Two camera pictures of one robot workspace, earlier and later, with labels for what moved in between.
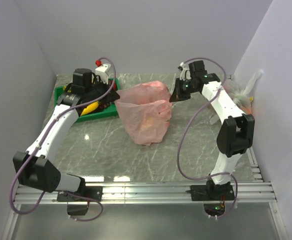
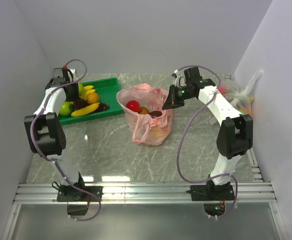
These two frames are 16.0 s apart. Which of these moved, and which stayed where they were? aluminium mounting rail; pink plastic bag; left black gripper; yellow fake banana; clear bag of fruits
Moved: pink plastic bag; left black gripper
Stayed: aluminium mounting rail; clear bag of fruits; yellow fake banana
